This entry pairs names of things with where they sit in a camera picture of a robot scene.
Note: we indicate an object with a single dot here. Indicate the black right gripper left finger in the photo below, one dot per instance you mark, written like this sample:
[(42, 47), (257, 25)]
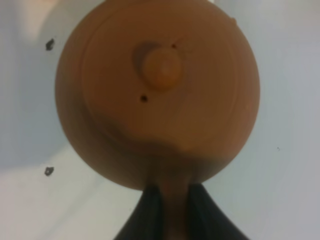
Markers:
[(147, 221)]

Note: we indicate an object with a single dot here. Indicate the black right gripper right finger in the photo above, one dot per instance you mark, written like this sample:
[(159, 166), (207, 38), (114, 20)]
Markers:
[(205, 220)]

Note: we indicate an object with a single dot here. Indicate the brown clay teapot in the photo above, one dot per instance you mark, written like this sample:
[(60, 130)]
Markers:
[(158, 92)]

